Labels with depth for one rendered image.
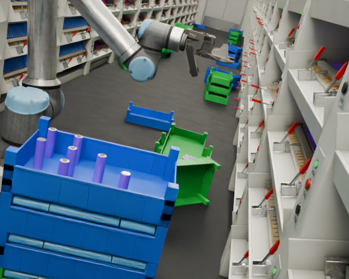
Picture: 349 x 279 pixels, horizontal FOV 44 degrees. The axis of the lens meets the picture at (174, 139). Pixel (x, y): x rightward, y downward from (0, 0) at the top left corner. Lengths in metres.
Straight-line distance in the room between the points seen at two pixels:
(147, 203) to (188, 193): 1.20
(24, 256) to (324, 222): 0.53
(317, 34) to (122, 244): 0.80
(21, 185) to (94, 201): 0.13
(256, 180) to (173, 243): 0.44
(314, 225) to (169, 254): 0.97
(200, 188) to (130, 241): 1.21
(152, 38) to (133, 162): 0.80
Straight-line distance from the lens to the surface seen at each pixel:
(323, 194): 0.63
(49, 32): 1.74
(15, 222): 0.83
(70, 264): 0.85
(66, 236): 0.82
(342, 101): 0.64
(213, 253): 1.64
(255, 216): 1.21
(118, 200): 0.76
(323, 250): 0.67
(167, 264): 1.52
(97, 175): 0.84
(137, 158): 0.94
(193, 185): 1.95
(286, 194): 0.89
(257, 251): 1.06
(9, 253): 0.87
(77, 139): 0.90
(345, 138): 0.60
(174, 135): 2.35
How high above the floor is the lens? 0.89
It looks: 20 degrees down
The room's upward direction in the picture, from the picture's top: 14 degrees clockwise
